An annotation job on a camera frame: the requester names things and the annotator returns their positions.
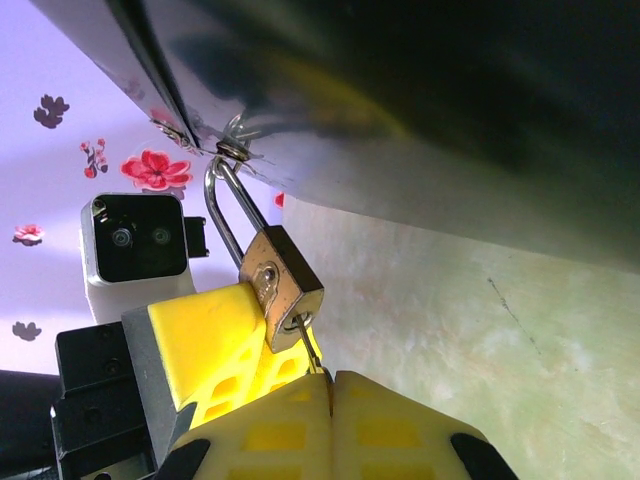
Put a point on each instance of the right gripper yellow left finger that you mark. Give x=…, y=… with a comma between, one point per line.
x=280, y=430

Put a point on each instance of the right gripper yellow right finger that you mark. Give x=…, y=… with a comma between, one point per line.
x=395, y=435

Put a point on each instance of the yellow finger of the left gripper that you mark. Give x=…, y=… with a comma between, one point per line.
x=205, y=335
x=287, y=370

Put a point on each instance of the small metal key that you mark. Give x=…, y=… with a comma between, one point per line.
x=311, y=350

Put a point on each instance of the brass padlock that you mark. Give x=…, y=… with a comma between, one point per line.
x=280, y=285

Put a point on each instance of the starry night print box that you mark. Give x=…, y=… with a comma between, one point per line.
x=450, y=125

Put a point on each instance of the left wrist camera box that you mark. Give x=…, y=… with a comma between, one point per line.
x=135, y=240

